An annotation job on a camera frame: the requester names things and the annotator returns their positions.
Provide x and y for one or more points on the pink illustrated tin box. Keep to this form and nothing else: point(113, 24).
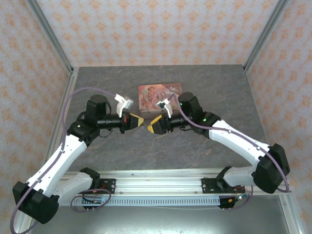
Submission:
point(151, 97)

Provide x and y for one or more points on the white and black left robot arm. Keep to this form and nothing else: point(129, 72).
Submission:
point(56, 158)

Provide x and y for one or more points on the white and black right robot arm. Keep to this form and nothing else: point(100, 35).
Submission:
point(239, 139)

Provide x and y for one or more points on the small circuit board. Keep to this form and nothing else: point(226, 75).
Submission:
point(95, 200)
point(237, 198)

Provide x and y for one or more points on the grey metal lower panel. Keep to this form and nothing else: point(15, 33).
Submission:
point(158, 220)

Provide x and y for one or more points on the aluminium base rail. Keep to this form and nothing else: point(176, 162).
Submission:
point(158, 185)

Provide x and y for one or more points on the aluminium frame post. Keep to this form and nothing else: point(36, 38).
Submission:
point(265, 34)
point(51, 36)

